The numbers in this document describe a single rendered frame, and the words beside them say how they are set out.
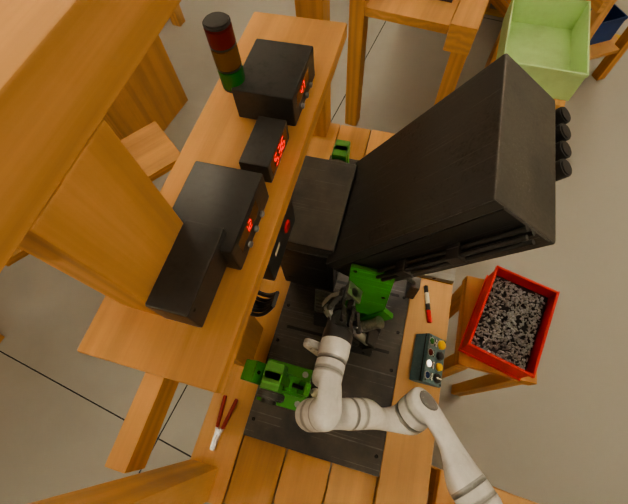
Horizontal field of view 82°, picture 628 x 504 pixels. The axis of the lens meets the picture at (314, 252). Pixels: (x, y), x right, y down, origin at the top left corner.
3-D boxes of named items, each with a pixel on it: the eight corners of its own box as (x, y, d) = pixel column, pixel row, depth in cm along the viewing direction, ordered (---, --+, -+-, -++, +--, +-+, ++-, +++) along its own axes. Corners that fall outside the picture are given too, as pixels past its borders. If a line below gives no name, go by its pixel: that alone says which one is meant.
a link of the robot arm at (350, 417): (290, 433, 79) (340, 431, 87) (314, 432, 73) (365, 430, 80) (290, 398, 82) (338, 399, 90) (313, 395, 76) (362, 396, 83)
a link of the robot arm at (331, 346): (302, 338, 92) (295, 360, 88) (335, 331, 85) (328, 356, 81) (326, 355, 96) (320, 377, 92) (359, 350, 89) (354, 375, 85)
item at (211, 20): (240, 36, 68) (234, 12, 64) (230, 54, 66) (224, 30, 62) (215, 33, 69) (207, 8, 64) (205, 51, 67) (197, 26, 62)
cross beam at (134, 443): (301, 76, 134) (298, 54, 126) (145, 468, 83) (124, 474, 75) (288, 74, 135) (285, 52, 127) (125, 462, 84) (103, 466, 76)
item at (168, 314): (235, 246, 64) (225, 227, 58) (203, 328, 58) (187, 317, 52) (199, 238, 65) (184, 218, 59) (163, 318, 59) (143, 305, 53)
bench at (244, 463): (422, 238, 235) (468, 145, 155) (378, 505, 176) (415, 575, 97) (318, 216, 246) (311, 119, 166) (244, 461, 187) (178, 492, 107)
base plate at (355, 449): (429, 176, 150) (430, 172, 148) (378, 476, 106) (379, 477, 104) (330, 157, 156) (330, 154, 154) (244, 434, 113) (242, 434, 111)
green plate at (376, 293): (385, 295, 112) (399, 252, 95) (381, 318, 107) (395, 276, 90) (349, 286, 114) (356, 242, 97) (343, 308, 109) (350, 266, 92)
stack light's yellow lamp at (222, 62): (245, 58, 72) (240, 36, 68) (236, 76, 70) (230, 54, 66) (222, 55, 73) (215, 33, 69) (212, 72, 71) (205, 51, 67)
